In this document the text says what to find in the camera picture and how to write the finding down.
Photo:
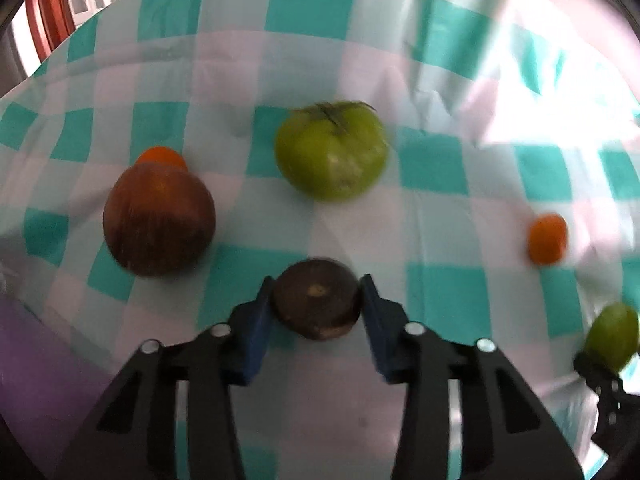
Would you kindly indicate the green persimmon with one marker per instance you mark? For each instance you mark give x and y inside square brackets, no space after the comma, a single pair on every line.
[332,152]

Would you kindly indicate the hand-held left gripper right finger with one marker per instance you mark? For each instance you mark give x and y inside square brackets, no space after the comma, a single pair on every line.
[381,335]

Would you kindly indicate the dark purple mangosteen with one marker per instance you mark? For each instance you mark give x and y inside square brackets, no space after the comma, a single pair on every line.
[317,298]

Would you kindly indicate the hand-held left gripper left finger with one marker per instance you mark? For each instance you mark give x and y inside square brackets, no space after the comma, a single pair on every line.
[256,330]

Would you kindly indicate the small green fruit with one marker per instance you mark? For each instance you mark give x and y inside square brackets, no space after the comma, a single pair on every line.
[612,335]

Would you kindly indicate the red wooden furniture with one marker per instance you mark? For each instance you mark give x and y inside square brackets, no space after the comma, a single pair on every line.
[49,10]

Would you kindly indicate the small orange kumquat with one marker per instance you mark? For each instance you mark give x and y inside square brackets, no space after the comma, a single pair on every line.
[548,238]
[161,158]

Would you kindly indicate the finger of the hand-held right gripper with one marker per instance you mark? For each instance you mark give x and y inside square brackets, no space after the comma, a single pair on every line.
[602,390]

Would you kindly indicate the teal checkered tablecloth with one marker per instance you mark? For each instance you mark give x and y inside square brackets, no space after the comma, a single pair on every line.
[320,85]

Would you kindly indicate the large brown round fruit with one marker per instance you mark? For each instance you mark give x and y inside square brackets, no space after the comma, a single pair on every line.
[159,220]

